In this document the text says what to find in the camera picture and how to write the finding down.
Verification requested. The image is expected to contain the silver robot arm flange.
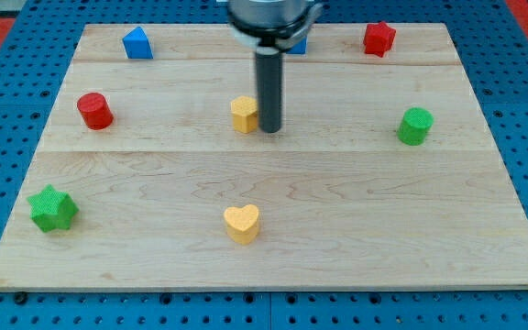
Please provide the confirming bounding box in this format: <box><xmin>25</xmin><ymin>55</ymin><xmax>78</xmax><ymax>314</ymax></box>
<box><xmin>227</xmin><ymin>0</ymin><xmax>323</xmax><ymax>55</ymax></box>

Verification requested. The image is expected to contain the yellow pentagon block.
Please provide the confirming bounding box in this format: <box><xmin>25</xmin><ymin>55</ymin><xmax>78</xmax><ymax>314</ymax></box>
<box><xmin>230</xmin><ymin>95</ymin><xmax>259</xmax><ymax>134</ymax></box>

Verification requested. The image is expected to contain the red star block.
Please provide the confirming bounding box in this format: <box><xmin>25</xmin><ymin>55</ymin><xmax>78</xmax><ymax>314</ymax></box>
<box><xmin>363</xmin><ymin>21</ymin><xmax>396</xmax><ymax>57</ymax></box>

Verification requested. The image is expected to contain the green star block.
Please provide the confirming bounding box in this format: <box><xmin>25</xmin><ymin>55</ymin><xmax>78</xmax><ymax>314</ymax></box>
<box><xmin>27</xmin><ymin>184</ymin><xmax>79</xmax><ymax>233</ymax></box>

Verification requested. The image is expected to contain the yellow heart block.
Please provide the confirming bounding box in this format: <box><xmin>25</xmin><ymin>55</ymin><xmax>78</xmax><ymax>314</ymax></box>
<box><xmin>224</xmin><ymin>204</ymin><xmax>260</xmax><ymax>245</ymax></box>

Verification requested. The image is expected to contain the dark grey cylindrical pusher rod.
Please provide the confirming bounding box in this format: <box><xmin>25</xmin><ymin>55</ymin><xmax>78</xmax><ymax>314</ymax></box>
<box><xmin>255</xmin><ymin>53</ymin><xmax>283</xmax><ymax>133</ymax></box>

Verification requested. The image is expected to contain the light wooden board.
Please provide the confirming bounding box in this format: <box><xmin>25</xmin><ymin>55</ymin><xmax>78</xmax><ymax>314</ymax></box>
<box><xmin>0</xmin><ymin>23</ymin><xmax>528</xmax><ymax>292</ymax></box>

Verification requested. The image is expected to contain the blue cube block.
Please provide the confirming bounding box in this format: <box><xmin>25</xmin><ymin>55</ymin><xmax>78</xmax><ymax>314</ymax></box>
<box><xmin>287</xmin><ymin>38</ymin><xmax>307</xmax><ymax>55</ymax></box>

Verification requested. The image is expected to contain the green cylinder block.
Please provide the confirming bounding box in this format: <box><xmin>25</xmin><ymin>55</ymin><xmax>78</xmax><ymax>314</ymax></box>
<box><xmin>397</xmin><ymin>107</ymin><xmax>434</xmax><ymax>146</ymax></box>

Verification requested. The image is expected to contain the blue triangle block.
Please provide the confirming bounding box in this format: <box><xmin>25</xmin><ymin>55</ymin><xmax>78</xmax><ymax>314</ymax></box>
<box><xmin>122</xmin><ymin>27</ymin><xmax>153</xmax><ymax>60</ymax></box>

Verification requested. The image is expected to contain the red cylinder block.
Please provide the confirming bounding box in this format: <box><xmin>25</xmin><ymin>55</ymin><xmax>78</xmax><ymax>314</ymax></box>
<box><xmin>77</xmin><ymin>93</ymin><xmax>114</xmax><ymax>130</ymax></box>

